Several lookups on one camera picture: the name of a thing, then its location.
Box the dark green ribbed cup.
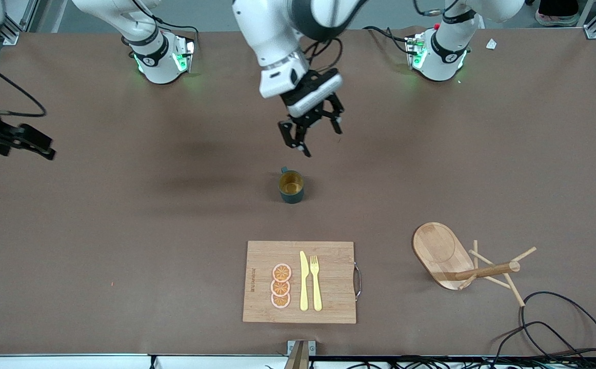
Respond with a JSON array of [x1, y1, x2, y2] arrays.
[[278, 166, 305, 204]]

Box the brown table mat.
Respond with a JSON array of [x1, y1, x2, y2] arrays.
[[0, 27, 596, 357]]

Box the yellow plastic knife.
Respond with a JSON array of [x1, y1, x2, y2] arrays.
[[299, 251, 310, 312]]

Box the yellow plastic fork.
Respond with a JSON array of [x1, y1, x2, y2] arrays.
[[310, 255, 323, 312]]

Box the wooden mug tree stand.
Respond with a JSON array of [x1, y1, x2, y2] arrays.
[[412, 222, 537, 308]]

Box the bamboo cutting board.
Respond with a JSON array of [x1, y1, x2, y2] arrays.
[[242, 241, 357, 324]]

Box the pink white sneaker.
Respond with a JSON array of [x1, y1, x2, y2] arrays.
[[534, 0, 582, 27]]

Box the black left arm base cable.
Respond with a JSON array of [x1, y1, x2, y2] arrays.
[[363, 26, 412, 56]]

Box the black arm base cable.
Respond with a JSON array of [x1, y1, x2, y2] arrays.
[[152, 18, 200, 52], [363, 26, 412, 56]]

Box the black right arm base cable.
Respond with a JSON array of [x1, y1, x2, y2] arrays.
[[152, 18, 200, 52]]

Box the metal bracket with wooden piece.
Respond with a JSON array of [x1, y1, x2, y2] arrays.
[[284, 339, 317, 369]]

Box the white table edge rail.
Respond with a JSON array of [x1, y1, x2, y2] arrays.
[[0, 354, 596, 369]]

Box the tangled black cables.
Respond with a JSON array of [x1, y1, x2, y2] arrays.
[[319, 355, 596, 369]]

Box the black cable large loop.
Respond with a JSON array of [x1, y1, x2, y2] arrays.
[[520, 291, 596, 359]]

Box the black cable small loop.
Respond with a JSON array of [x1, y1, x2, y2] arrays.
[[493, 321, 591, 359]]

